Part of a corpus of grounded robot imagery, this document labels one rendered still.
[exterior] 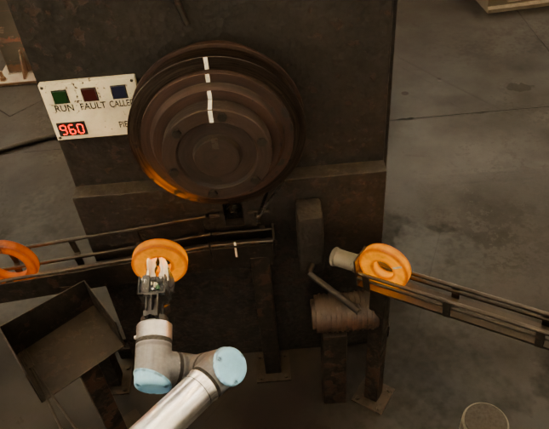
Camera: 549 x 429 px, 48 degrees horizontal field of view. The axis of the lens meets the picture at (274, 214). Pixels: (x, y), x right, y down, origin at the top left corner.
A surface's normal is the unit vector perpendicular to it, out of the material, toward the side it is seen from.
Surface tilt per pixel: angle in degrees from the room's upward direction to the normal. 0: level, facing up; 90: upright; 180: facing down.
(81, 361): 5
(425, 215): 0
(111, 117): 90
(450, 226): 0
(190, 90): 31
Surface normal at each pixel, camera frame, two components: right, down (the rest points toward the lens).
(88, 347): -0.14, -0.69
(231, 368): 0.60, -0.33
